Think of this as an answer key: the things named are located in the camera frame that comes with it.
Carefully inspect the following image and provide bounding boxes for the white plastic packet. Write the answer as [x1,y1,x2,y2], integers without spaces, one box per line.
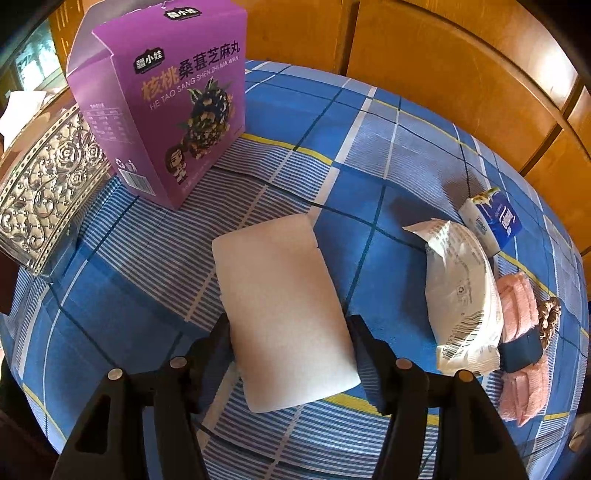
[403,219,504,376]

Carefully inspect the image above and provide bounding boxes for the white facial tissue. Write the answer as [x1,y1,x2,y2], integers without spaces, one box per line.
[0,91,38,144]

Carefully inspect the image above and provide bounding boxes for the white foam pad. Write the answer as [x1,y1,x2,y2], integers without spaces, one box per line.
[211,213,362,413]

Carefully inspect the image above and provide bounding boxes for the pink plush toy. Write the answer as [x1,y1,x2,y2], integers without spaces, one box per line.
[496,272,550,428]

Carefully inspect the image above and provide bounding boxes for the blue plaid bed sheet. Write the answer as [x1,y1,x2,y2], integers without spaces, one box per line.
[0,60,591,480]

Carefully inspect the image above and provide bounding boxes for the ornate metal tissue box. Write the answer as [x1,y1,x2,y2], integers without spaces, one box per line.
[0,104,116,278]

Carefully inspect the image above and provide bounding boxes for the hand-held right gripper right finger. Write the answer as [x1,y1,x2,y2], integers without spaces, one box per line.
[346,314,531,480]

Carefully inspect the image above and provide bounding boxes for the door with glass pane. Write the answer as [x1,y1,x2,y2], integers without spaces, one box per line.
[0,14,70,107]

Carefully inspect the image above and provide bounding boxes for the brown braided hair tie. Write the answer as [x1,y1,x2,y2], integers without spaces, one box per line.
[536,298,563,356]

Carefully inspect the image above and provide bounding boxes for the blue pocket tissue pack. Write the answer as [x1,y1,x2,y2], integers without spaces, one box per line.
[458,188,523,258]

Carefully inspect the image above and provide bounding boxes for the purple carton box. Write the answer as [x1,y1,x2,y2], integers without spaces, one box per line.
[66,0,247,212]

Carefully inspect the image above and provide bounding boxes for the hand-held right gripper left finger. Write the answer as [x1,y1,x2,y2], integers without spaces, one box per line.
[50,313,241,480]

